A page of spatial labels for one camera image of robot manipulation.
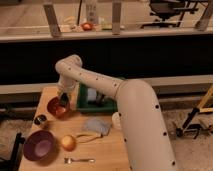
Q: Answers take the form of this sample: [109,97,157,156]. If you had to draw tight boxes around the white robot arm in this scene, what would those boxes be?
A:
[55,55,178,171]

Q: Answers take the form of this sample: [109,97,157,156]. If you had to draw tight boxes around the red bowl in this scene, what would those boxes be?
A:
[47,97,70,118]

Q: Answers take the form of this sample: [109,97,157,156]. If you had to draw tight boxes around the purple bowl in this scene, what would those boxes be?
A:
[23,130,55,161]

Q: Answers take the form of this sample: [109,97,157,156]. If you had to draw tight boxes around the green rack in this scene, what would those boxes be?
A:
[76,84,117,113]

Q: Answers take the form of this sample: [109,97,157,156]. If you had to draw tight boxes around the small black cup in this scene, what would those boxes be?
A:
[34,114,47,126]

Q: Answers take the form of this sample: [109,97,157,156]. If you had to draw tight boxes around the grey blue cloth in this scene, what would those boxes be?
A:
[82,117,111,136]

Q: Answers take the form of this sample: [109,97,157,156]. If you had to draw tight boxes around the yellow apple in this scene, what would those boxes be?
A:
[61,135,76,151]

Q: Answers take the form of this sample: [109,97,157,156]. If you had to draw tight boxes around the white cup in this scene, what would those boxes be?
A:
[112,112,121,130]

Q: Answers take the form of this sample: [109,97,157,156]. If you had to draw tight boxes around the red apple on shelf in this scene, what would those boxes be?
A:
[81,22,93,31]

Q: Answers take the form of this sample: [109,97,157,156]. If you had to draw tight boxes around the silver fork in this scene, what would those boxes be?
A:
[64,158,95,164]

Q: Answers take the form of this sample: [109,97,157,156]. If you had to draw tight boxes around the black office chair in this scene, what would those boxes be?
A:
[142,0,198,28]

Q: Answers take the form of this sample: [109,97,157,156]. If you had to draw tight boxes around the yellow black tool stand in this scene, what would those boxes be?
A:
[176,84,213,139]

